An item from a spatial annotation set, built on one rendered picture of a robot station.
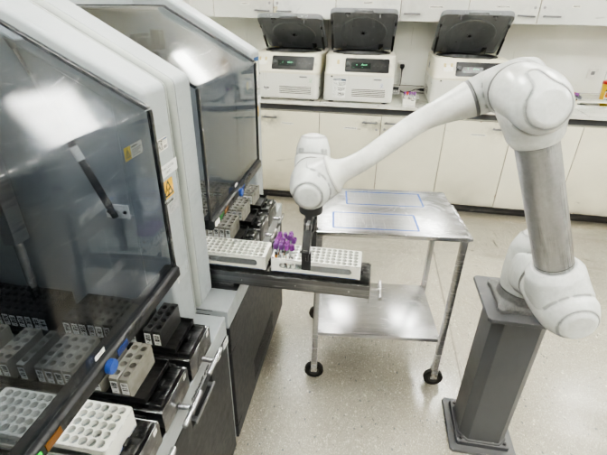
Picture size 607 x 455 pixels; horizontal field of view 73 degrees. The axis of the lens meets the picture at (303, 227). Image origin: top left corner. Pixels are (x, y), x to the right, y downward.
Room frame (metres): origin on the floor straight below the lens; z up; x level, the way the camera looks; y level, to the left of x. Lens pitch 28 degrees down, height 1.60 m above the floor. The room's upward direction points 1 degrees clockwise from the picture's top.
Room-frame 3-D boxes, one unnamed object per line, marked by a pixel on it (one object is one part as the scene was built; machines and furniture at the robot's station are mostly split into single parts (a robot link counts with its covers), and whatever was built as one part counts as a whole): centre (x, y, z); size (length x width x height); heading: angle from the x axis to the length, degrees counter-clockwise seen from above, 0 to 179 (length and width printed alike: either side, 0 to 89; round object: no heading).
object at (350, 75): (3.75, -0.46, 1.24); 0.62 x 0.56 x 0.69; 172
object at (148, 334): (0.83, 0.38, 0.85); 0.12 x 0.02 x 0.06; 170
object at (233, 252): (1.22, 0.26, 0.83); 0.30 x 0.10 x 0.06; 81
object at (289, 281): (1.20, 0.09, 0.78); 0.73 x 0.14 x 0.09; 81
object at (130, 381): (0.68, 0.38, 0.85); 0.12 x 0.02 x 0.06; 172
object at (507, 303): (1.19, -0.77, 0.73); 0.22 x 0.18 x 0.06; 171
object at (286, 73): (3.83, 0.12, 1.22); 0.62 x 0.56 x 0.64; 169
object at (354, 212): (1.63, -0.36, 0.41); 0.67 x 0.46 x 0.82; 87
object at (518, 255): (1.16, -0.76, 0.87); 0.18 x 0.16 x 0.22; 176
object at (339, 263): (1.18, -0.05, 0.83); 0.30 x 0.10 x 0.06; 81
